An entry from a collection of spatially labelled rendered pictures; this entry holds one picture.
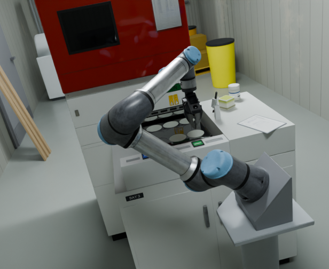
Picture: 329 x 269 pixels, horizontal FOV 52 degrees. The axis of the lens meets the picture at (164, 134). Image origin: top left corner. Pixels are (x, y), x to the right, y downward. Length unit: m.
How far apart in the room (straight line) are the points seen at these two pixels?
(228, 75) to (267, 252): 4.24
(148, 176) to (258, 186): 0.59
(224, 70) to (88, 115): 3.57
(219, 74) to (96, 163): 3.54
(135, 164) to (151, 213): 0.31
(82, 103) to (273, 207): 1.34
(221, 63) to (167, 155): 4.22
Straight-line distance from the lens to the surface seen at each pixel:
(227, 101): 2.05
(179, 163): 1.34
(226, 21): 6.15
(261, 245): 1.52
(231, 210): 1.48
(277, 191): 1.32
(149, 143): 1.29
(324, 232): 2.64
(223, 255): 2.12
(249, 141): 1.76
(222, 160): 1.27
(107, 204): 2.51
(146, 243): 1.93
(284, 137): 1.84
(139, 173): 1.68
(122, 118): 1.16
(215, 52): 5.42
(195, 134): 1.97
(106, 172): 2.38
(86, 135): 2.26
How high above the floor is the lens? 1.74
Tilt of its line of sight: 24 degrees down
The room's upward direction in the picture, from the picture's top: 11 degrees counter-clockwise
